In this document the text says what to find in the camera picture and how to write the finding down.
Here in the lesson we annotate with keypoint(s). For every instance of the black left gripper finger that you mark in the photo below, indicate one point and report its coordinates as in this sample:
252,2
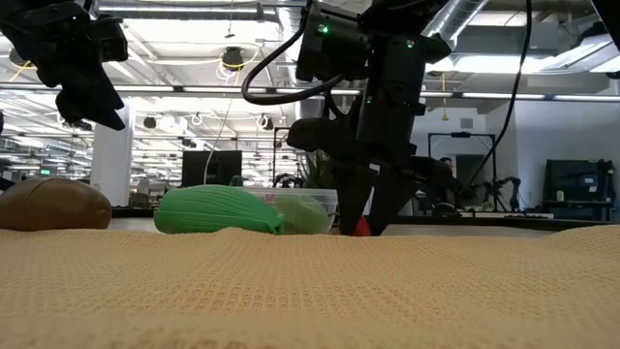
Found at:
75,104
106,102

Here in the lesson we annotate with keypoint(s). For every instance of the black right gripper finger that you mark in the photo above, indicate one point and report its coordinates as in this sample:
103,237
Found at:
392,194
353,194

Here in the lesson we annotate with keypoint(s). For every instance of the red toy strawberry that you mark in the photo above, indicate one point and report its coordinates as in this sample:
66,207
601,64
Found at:
362,228

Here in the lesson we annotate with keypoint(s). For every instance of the light green toy vegetable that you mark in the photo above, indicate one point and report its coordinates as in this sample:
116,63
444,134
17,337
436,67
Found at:
305,215

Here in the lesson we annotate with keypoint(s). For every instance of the brown toy kiwi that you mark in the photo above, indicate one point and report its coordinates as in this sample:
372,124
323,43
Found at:
53,206

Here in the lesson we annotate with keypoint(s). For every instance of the black background robot arm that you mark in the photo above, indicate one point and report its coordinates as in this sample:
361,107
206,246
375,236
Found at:
504,191
289,181

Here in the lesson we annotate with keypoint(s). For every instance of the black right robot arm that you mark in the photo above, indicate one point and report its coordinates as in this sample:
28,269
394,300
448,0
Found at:
402,19

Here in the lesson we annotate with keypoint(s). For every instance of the clear plastic tupperware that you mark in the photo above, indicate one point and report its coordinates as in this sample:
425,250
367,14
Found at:
329,194

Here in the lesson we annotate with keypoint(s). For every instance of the succulent plant in black pot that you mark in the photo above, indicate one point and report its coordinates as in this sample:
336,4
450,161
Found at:
319,177

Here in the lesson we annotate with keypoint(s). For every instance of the white building column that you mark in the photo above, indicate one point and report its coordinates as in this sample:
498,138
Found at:
112,155

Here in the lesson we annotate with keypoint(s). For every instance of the person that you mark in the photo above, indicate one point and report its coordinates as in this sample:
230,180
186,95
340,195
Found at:
449,165

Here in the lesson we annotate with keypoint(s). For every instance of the overhead light bar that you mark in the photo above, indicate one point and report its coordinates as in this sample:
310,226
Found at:
194,89

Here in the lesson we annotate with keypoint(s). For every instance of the yellow waffle cloth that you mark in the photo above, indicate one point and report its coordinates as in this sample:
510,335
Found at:
310,291

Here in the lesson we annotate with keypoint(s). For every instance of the green ribbed toy vegetable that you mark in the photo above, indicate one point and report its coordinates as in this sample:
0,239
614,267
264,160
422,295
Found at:
213,211

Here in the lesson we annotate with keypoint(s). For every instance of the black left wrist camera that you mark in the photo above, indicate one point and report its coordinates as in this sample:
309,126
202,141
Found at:
109,39

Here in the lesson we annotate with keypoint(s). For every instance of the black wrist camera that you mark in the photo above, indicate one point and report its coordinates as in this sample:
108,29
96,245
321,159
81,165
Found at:
109,39
319,136

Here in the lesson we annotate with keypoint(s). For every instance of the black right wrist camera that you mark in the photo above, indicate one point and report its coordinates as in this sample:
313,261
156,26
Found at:
319,136

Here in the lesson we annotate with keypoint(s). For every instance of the black background gantry frame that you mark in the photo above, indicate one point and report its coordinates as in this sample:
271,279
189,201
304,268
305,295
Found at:
274,155
460,135

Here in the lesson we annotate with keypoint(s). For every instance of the silver ventilation duct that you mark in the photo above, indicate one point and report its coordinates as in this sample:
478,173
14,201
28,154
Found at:
287,29

